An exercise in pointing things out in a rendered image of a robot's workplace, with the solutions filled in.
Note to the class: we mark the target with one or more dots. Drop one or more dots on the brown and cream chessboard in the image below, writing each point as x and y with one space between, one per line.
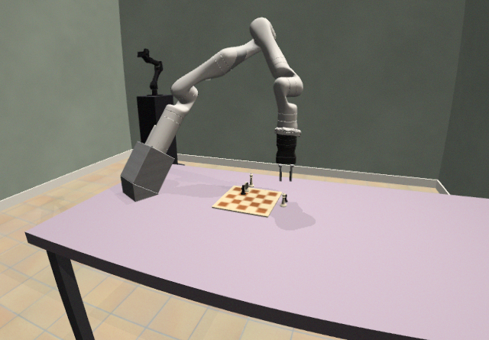
259 202

